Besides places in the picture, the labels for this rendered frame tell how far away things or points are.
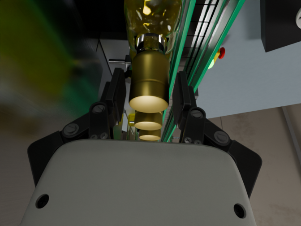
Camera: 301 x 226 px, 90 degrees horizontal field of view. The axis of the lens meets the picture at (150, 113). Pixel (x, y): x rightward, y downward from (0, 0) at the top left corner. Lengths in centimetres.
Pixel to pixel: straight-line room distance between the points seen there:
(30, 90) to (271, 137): 289
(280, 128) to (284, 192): 87
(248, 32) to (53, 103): 62
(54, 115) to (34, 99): 4
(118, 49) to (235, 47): 44
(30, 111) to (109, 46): 34
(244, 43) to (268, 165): 234
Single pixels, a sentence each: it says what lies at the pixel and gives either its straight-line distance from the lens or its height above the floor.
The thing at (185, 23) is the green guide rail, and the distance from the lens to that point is 32.
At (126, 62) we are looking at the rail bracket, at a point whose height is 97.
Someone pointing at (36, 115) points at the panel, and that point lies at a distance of 20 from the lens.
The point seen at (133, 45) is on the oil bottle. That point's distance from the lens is 17.
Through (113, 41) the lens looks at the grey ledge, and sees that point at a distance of 47.
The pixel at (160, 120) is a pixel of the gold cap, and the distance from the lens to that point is 17.
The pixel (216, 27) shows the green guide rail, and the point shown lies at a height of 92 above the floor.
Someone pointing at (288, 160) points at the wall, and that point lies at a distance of 288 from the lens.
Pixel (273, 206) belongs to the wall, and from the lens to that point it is 287.
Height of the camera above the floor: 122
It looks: 23 degrees down
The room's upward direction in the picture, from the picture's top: 177 degrees counter-clockwise
